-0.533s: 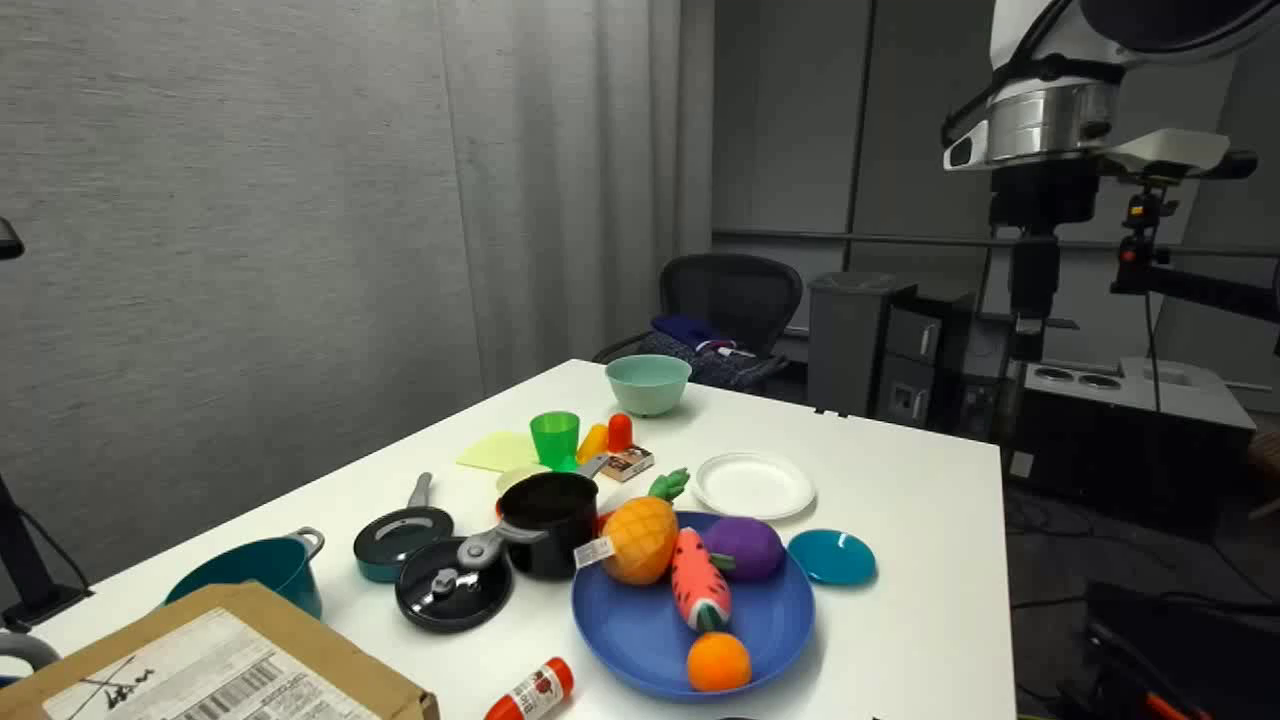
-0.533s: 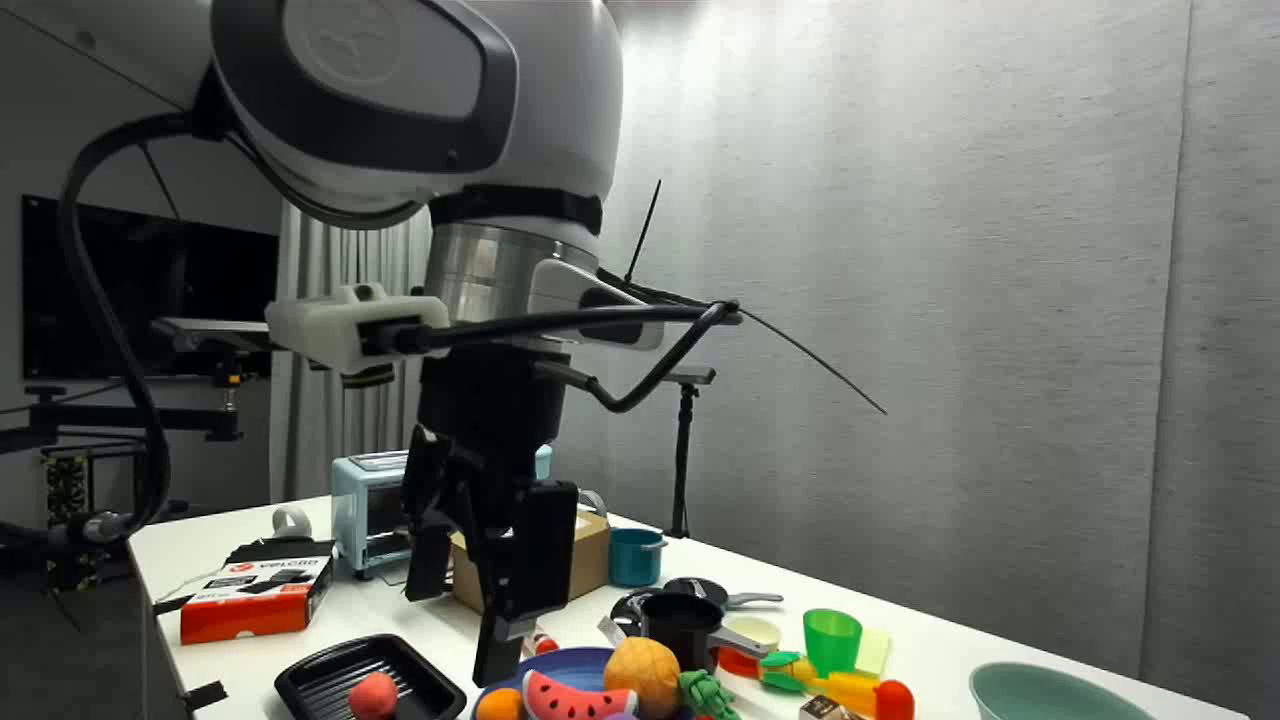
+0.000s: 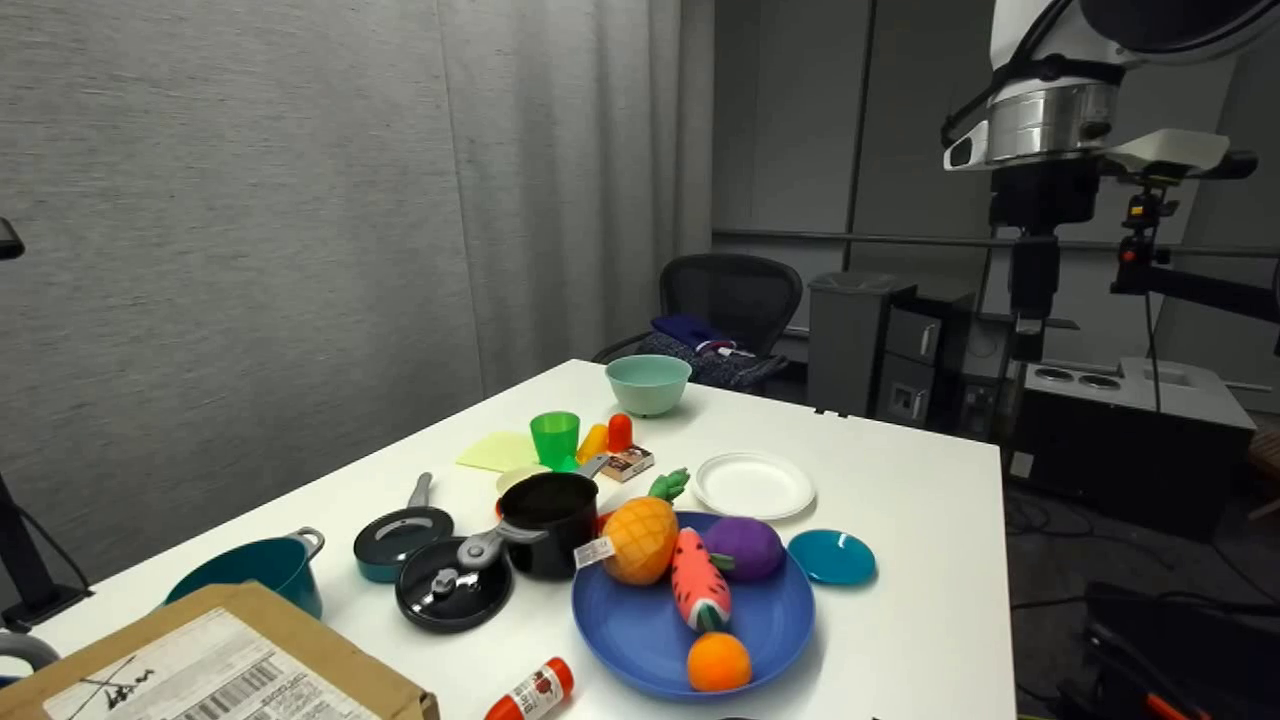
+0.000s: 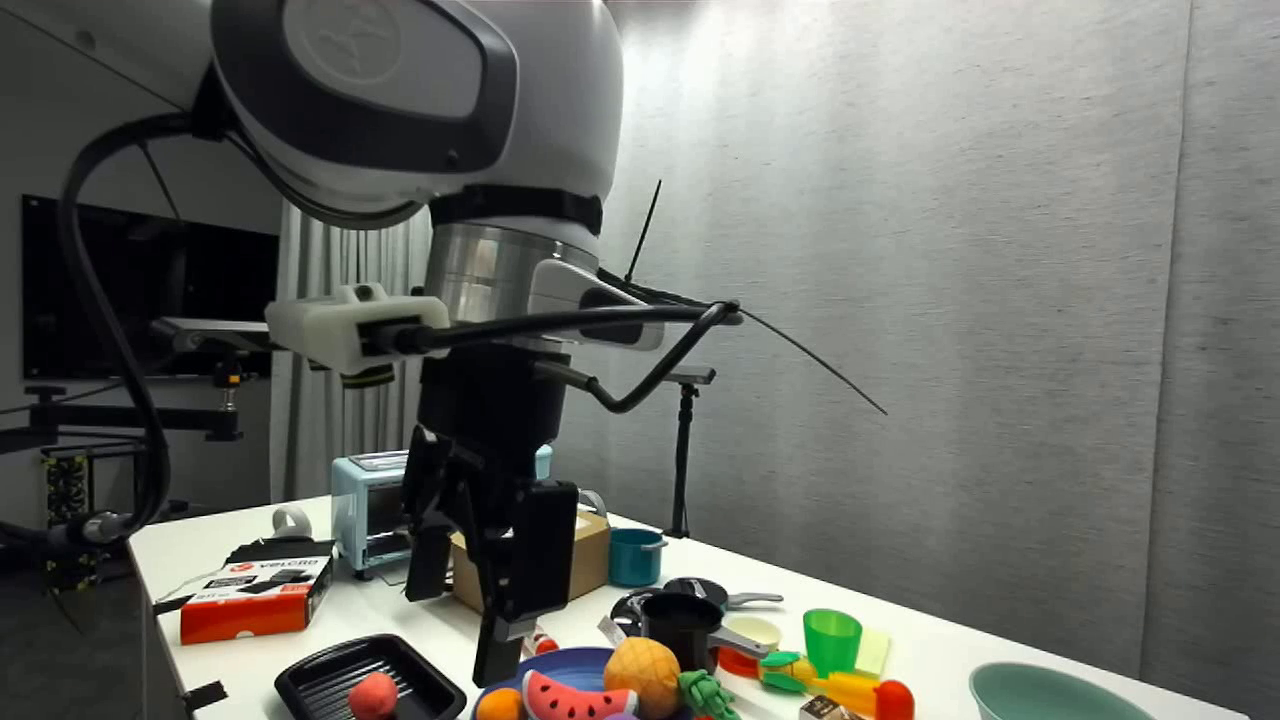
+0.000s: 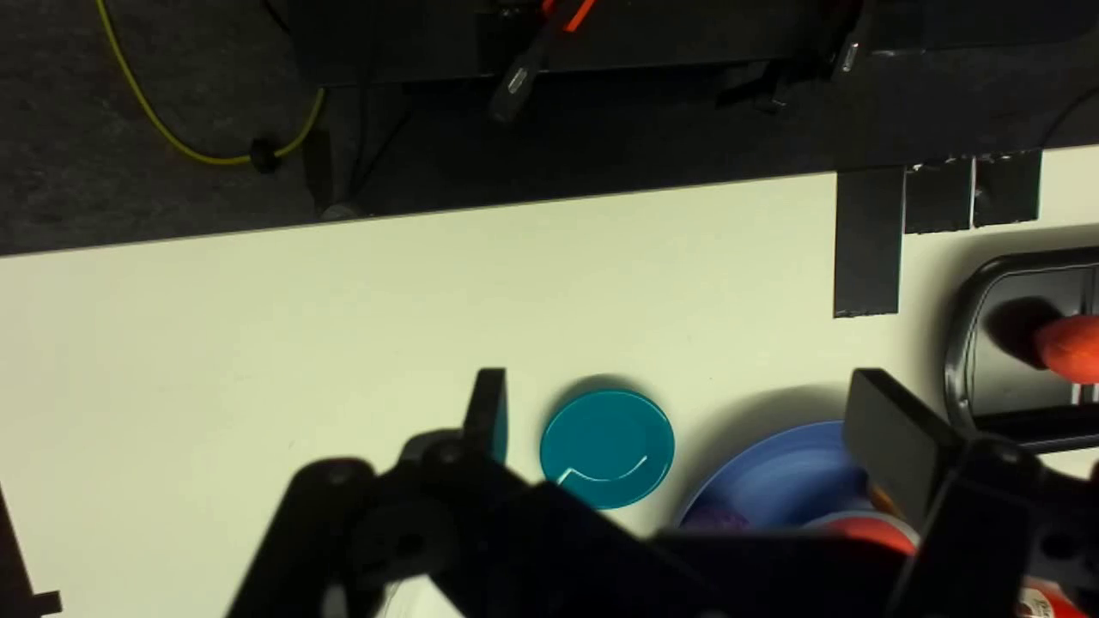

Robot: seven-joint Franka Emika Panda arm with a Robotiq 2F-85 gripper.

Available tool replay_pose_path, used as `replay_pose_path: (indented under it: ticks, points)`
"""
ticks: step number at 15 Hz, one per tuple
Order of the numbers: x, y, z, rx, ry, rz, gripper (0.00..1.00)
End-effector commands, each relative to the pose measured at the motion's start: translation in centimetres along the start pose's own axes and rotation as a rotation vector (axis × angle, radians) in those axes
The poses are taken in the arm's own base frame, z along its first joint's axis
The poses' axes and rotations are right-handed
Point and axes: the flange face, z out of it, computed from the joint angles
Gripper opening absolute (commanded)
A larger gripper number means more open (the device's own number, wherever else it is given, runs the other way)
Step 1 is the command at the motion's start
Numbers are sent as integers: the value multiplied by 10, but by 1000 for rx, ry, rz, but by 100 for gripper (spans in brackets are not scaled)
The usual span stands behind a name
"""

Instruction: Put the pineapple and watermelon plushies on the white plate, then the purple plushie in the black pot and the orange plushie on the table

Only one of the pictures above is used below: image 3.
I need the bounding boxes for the mint green bowl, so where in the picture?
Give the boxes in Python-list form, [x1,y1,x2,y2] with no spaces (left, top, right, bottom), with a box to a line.
[602,348,697,426]

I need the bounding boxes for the purple plush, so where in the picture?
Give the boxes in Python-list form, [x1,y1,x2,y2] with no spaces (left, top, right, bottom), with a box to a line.
[697,514,793,587]

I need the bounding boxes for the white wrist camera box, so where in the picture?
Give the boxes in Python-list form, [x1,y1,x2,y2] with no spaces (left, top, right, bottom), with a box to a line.
[1101,124,1232,185]

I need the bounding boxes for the green plastic cup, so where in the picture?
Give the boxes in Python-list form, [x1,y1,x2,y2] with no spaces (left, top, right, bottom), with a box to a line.
[528,408,582,477]

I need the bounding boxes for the pale yellow cloth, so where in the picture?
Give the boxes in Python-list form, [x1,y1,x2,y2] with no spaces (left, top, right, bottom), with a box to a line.
[456,427,548,480]

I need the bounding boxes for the purple bag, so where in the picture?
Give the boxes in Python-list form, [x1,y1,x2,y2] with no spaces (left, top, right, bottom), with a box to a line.
[646,312,763,372]

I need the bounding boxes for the black mesh office chair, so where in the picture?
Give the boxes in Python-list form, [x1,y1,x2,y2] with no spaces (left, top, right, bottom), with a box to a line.
[657,254,808,367]

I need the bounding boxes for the dark teal frying pan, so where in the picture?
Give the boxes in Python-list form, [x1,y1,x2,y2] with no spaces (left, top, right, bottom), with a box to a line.
[349,467,458,587]

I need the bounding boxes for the teal toy pot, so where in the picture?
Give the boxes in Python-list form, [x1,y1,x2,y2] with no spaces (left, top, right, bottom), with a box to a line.
[161,525,333,623]

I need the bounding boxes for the orange pineapple plush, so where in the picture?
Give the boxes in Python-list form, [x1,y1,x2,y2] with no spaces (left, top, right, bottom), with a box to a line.
[571,466,697,594]

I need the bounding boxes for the white side desk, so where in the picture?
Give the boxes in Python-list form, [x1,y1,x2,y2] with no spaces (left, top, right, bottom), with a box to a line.
[1016,355,1258,538]

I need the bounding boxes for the black computer tower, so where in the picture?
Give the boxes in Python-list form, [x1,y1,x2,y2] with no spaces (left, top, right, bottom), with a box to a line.
[872,294,979,427]

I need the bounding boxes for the red white glue stick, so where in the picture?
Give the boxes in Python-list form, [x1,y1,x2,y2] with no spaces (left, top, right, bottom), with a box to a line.
[479,651,581,720]

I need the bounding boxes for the dark glasses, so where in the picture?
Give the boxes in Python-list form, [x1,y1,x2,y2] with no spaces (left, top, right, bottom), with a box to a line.
[1037,361,1127,393]

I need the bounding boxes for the small printed card box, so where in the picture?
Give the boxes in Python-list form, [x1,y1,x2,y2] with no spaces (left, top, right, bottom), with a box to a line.
[590,440,659,488]

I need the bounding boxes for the black camera on boom arm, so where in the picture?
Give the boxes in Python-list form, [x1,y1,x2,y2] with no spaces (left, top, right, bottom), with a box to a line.
[1108,151,1280,328]

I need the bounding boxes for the gray curtain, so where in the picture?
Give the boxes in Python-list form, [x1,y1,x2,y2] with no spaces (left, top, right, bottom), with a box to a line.
[0,0,715,594]

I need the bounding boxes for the black toy pot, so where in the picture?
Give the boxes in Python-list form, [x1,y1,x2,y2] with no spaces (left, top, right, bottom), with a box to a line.
[456,467,602,586]

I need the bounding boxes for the black pot lid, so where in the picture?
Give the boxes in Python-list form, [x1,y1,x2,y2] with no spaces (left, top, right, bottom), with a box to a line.
[392,532,519,637]

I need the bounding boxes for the cardboard shipping box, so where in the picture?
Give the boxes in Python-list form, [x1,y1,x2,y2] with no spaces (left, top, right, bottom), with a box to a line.
[0,579,442,720]

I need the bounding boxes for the black floor case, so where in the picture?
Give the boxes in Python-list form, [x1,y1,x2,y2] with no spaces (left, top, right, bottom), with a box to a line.
[1080,579,1280,720]

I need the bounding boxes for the red watermelon slice plush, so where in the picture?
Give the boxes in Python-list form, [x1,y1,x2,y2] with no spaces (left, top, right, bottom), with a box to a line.
[666,525,734,641]

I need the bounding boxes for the white plate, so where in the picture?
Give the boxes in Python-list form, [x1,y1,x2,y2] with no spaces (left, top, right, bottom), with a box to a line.
[686,447,820,529]

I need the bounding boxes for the gray round object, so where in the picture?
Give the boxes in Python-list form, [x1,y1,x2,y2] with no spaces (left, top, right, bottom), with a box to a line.
[0,630,64,675]

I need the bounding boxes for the black tripod legs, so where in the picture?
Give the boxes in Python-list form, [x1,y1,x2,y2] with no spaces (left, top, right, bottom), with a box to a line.
[0,473,90,632]

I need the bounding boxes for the blue plastic plate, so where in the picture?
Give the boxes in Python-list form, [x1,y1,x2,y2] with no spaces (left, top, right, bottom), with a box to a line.
[571,514,820,704]

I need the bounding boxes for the small teal plate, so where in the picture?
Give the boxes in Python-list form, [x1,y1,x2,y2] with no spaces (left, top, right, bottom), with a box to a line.
[782,525,885,594]

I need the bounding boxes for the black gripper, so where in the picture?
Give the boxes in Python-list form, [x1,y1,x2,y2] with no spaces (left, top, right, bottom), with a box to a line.
[988,157,1108,343]

